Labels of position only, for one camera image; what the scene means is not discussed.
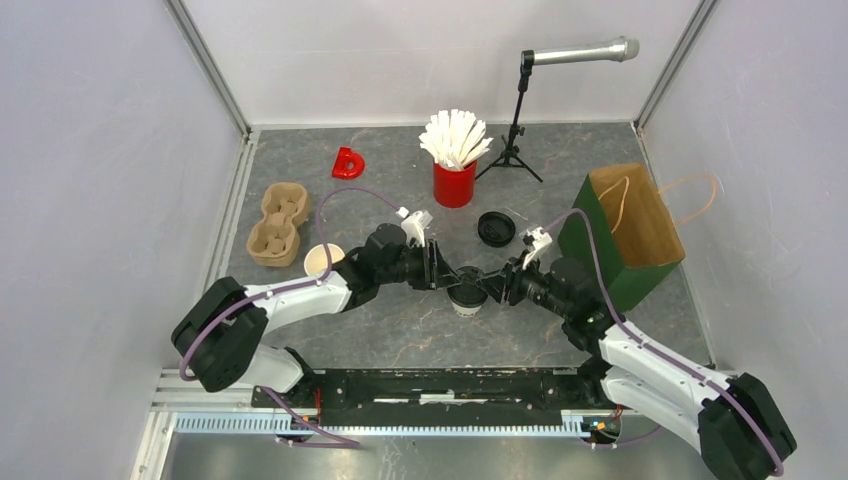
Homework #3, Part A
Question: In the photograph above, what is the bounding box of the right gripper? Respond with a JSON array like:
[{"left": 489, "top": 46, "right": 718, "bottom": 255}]
[{"left": 476, "top": 251, "right": 569, "bottom": 320}]

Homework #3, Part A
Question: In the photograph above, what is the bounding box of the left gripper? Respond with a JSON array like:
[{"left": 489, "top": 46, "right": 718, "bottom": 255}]
[{"left": 377, "top": 239, "right": 462, "bottom": 291}]

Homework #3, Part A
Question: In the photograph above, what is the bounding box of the single white paper cup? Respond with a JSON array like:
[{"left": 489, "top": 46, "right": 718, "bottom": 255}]
[{"left": 451, "top": 300, "right": 486, "bottom": 317}]

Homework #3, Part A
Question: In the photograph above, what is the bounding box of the white paper cup stack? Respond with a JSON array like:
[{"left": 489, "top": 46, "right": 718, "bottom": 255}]
[{"left": 303, "top": 243, "right": 345, "bottom": 276}]

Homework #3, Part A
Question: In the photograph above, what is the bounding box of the green paper bag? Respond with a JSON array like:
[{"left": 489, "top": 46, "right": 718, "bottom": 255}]
[{"left": 557, "top": 163, "right": 718, "bottom": 312}]

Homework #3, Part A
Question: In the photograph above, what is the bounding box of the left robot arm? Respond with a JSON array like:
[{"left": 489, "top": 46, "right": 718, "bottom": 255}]
[{"left": 171, "top": 224, "right": 460, "bottom": 408}]

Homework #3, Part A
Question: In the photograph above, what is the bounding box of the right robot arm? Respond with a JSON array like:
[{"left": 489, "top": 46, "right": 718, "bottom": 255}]
[{"left": 476, "top": 258, "right": 798, "bottom": 479}]

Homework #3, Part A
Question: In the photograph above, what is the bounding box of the red cylindrical holder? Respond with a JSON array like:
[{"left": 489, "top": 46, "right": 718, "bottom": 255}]
[{"left": 433, "top": 161, "right": 477, "bottom": 208}]

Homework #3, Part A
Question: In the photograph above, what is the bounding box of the black mini tripod stand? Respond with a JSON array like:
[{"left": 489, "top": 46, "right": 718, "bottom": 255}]
[{"left": 475, "top": 50, "right": 543, "bottom": 183}]

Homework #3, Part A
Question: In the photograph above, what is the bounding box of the red plastic letter d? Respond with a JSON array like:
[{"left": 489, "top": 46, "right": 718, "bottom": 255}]
[{"left": 331, "top": 146, "right": 366, "bottom": 180}]

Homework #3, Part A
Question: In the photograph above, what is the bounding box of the brown cardboard cup carrier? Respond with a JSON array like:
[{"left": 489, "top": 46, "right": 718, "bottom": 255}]
[{"left": 246, "top": 182, "right": 312, "bottom": 267}]

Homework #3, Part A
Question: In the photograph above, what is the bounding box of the silver microphone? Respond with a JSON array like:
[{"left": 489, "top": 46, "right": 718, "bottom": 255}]
[{"left": 530, "top": 36, "right": 640, "bottom": 66}]

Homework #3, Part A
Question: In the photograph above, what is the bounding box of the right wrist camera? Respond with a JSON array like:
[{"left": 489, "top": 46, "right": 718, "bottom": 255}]
[{"left": 520, "top": 226, "right": 553, "bottom": 270}]

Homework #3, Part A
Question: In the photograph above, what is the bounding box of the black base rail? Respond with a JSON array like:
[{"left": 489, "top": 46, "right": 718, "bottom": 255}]
[{"left": 280, "top": 367, "right": 623, "bottom": 427}]

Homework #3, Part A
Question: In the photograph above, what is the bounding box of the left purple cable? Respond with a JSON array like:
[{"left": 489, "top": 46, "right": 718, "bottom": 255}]
[{"left": 178, "top": 186, "right": 405, "bottom": 384}]

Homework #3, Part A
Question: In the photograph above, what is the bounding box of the purple cable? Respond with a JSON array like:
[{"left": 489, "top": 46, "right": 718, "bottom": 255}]
[
  {"left": 178, "top": 186, "right": 405, "bottom": 384},
  {"left": 543, "top": 207, "right": 786, "bottom": 478}
]

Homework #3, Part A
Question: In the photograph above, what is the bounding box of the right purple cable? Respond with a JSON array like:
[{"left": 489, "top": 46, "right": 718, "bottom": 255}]
[{"left": 543, "top": 207, "right": 786, "bottom": 478}]

